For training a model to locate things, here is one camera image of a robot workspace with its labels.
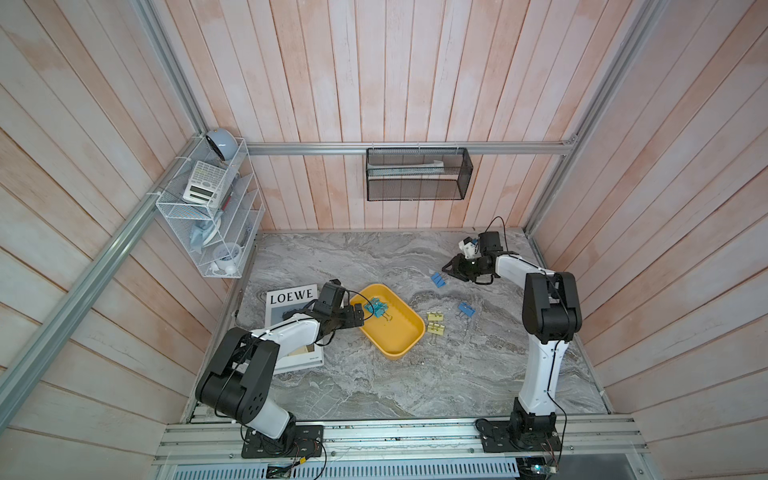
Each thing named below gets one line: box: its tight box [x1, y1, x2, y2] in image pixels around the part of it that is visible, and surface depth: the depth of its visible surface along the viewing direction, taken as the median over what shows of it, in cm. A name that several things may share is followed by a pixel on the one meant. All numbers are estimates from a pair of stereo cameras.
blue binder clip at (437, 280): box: [430, 272, 446, 288], surface depth 106 cm
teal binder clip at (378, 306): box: [364, 297, 389, 317], surface depth 97 cm
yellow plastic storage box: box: [350, 283, 426, 360], surface depth 95 cm
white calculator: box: [182, 160, 226, 208], surface depth 77 cm
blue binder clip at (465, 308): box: [458, 302, 476, 318], surface depth 98 cm
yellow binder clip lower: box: [427, 322, 445, 336], surface depth 93 cm
